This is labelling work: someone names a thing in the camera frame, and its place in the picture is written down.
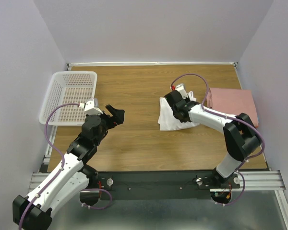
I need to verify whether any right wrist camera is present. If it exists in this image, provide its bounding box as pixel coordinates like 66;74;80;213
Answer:
171;83;189;99

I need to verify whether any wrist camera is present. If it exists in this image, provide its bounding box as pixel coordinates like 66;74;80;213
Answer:
171;83;189;99
79;98;103;115

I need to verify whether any aluminium frame rail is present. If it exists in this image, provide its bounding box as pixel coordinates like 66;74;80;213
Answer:
28;171;286;192

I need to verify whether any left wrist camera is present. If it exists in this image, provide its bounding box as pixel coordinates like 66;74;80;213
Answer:
79;98;103;115

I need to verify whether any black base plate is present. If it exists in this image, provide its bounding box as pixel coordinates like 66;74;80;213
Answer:
80;170;240;204

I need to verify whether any pink folded t shirt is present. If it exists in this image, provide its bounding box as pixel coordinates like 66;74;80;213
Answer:
207;88;259;127

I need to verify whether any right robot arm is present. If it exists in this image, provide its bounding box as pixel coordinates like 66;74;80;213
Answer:
165;90;264;187

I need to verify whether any white plastic basket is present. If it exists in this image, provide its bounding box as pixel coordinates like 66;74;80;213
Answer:
39;71;97;127

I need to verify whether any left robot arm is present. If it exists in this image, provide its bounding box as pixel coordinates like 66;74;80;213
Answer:
12;101;125;230

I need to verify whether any white t shirt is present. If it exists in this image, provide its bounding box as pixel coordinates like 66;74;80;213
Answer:
158;97;199;131

